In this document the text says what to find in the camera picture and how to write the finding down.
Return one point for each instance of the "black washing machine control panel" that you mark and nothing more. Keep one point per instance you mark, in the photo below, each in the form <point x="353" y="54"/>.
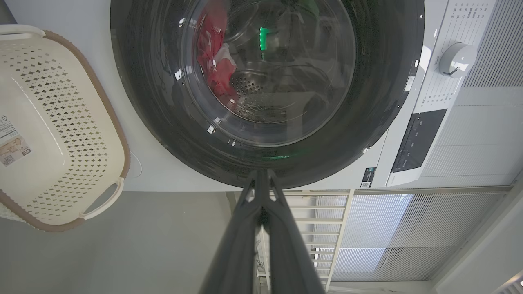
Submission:
<point x="419" y="141"/>

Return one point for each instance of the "white printed product label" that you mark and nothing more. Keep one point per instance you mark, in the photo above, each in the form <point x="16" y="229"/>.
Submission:
<point x="12" y="143"/>

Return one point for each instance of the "white control dial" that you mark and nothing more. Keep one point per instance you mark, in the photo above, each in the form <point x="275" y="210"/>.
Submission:
<point x="457" y="59"/>

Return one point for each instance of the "round white filter cover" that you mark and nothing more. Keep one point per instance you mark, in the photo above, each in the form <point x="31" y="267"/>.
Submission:
<point x="135" y="167"/>

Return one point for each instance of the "red cloth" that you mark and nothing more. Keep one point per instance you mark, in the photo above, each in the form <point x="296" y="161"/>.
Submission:
<point x="214" y="41"/>

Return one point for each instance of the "white metal railing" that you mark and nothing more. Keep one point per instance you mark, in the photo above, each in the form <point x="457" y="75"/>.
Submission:
<point x="327" y="220"/>

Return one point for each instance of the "blue energy label sticker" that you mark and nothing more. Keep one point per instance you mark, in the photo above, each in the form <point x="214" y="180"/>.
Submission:
<point x="368" y="177"/>

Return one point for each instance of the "cream perforated laundry basket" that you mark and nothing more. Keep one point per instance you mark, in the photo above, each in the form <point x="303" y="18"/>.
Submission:
<point x="57" y="130"/>

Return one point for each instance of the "white washing machine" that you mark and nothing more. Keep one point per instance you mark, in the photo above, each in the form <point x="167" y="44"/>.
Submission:
<point x="102" y="106"/>

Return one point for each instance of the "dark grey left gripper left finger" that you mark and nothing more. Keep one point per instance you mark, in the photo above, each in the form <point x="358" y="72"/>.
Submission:
<point x="239" y="245"/>

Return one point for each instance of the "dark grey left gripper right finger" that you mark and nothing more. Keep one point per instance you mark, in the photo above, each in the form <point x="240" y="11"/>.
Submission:
<point x="286" y="253"/>

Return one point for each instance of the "black round glass washer door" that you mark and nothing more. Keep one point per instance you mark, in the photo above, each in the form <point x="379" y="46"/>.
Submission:
<point x="171" y="139"/>

